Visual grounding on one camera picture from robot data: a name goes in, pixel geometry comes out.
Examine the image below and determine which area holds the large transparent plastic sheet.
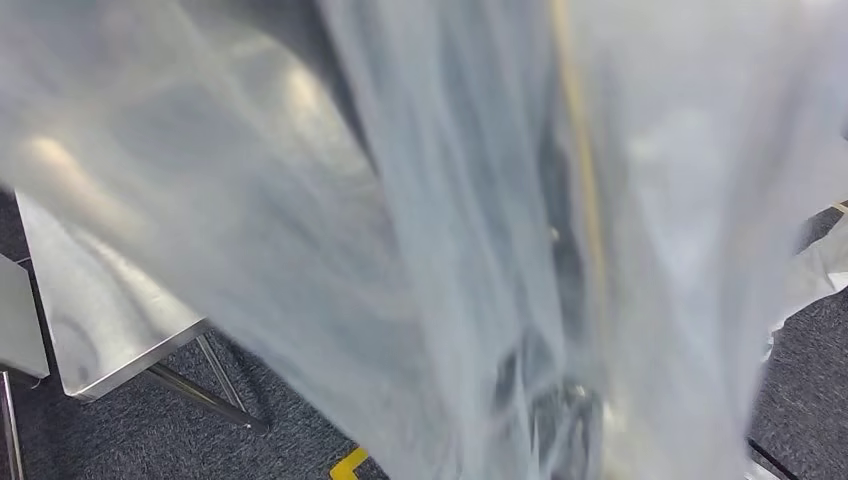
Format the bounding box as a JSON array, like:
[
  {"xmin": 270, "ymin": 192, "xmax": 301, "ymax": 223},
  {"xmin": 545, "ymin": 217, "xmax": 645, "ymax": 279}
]
[{"xmin": 0, "ymin": 0, "xmax": 848, "ymax": 480}]

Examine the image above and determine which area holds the stainless steel workbench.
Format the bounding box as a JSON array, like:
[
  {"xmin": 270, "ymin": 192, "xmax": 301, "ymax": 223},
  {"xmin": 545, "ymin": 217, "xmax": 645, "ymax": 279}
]
[{"xmin": 0, "ymin": 0, "xmax": 379, "ymax": 435}]

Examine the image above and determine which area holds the yellow floor tape outline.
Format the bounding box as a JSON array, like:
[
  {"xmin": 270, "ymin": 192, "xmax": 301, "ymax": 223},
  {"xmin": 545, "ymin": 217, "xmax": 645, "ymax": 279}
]
[{"xmin": 329, "ymin": 446, "xmax": 370, "ymax": 480}]

